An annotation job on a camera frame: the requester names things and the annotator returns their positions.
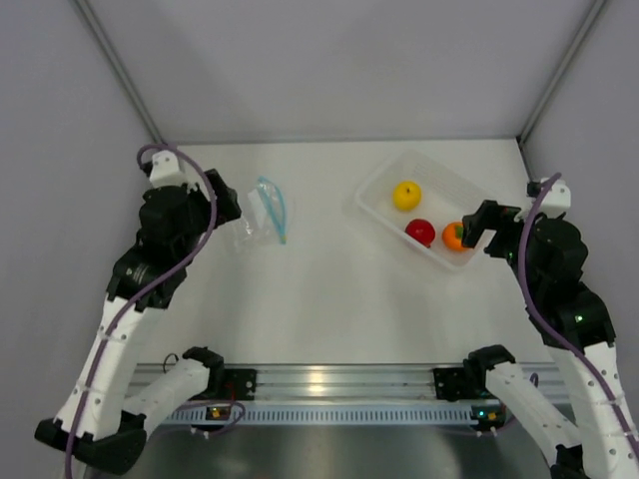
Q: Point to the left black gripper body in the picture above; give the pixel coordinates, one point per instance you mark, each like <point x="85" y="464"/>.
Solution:
<point x="200" y="211"/>

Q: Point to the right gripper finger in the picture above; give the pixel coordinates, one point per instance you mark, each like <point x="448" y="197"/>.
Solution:
<point x="493" y="212"/>
<point x="475" y="225"/>

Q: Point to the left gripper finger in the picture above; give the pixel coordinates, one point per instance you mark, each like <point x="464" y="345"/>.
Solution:
<point x="220" y="188"/>
<point x="227" y="205"/>

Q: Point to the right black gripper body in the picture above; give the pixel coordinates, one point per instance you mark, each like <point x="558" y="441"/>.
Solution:
<point x="531" y="273"/>

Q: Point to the orange fake persimmon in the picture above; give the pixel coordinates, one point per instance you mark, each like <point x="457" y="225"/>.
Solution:
<point x="452" y="237"/>

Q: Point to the clear zip top bag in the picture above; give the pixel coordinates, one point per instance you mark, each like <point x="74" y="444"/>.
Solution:
<point x="265" y="217"/>

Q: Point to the red fake apple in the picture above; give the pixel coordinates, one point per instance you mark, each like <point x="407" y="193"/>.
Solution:
<point x="421" y="231"/>

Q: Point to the yellow fake apple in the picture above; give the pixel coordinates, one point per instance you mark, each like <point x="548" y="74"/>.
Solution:
<point x="406" y="196"/>

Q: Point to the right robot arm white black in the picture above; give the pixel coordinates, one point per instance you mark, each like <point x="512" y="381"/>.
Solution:
<point x="576" y="328"/>

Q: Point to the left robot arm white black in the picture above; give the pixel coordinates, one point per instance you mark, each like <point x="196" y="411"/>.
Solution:
<point x="99" y="425"/>

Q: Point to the white plastic basket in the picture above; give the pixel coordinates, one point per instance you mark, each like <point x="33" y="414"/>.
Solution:
<point x="446" y="197"/>

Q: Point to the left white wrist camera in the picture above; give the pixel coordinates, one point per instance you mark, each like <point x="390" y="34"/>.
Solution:
<point x="165" y="169"/>

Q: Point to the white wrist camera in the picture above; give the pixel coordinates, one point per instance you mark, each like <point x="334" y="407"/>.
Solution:
<point x="556" y="202"/>
<point x="165" y="169"/>

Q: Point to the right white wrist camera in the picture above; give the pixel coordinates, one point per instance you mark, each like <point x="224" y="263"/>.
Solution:
<point x="556" y="202"/>

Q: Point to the left aluminium frame post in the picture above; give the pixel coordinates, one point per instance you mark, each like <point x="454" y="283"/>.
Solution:
<point x="100" y="36"/>

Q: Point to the aluminium frame post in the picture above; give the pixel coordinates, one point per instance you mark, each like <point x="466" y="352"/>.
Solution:
<point x="100" y="36"/>
<point x="559" y="72"/>

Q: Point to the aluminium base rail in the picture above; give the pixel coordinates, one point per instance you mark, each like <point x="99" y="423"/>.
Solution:
<point x="350" y="382"/>

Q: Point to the white slotted cable duct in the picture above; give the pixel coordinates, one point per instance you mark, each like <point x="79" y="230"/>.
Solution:
<point x="447" y="414"/>

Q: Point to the right aluminium frame post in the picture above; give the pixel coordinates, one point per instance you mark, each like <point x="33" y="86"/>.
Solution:
<point x="559" y="72"/>

